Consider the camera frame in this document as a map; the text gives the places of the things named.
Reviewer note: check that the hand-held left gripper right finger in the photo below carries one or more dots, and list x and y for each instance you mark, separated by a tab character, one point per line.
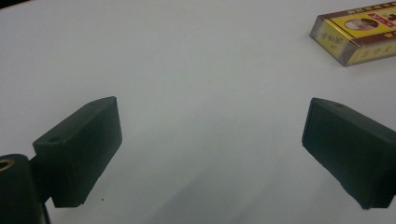
351	146

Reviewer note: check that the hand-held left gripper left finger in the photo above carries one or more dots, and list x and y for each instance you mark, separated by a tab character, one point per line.
77	149

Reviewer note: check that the yellow and brown box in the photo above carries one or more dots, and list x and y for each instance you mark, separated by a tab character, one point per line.
358	34

